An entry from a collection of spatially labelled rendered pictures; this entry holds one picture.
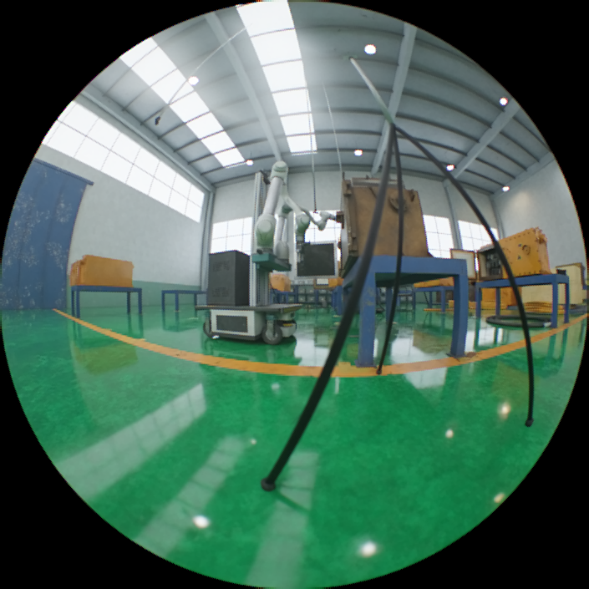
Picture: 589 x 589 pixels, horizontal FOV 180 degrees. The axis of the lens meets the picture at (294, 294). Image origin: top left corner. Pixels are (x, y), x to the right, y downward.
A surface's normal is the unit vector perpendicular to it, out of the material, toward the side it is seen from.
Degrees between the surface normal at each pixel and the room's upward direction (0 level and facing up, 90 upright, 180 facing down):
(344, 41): 180
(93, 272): 90
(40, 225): 90
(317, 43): 180
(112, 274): 90
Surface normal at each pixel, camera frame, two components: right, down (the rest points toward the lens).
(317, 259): -0.29, -0.01
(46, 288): 0.99, -0.01
